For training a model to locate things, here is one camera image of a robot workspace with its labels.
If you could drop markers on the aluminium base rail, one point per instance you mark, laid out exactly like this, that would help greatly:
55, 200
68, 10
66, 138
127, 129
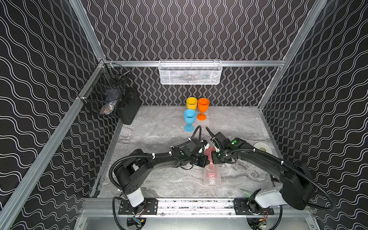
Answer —
180, 208

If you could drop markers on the red wine glass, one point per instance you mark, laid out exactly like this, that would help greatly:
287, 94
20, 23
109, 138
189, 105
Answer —
211, 171

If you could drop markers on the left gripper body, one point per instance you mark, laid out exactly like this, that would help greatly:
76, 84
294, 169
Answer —
203, 159

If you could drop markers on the black box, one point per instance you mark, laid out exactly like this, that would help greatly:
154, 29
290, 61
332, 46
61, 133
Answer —
128, 106

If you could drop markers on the blue wine glass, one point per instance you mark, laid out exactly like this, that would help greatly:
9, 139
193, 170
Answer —
190, 117

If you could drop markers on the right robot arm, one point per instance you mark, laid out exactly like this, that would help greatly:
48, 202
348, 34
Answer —
297, 182

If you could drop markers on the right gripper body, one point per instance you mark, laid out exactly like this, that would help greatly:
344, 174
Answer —
218, 157

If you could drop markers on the yellow wine glass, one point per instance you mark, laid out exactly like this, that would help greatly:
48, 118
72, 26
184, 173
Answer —
191, 103

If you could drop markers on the white tape roll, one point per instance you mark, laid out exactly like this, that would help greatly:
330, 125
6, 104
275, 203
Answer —
263, 147

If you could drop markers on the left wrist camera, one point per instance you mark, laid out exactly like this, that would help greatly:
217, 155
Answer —
204, 145

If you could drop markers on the orange wine glass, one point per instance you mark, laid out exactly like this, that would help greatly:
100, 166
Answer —
203, 105

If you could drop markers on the black wire basket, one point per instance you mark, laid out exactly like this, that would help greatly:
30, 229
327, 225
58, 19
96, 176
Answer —
107, 90

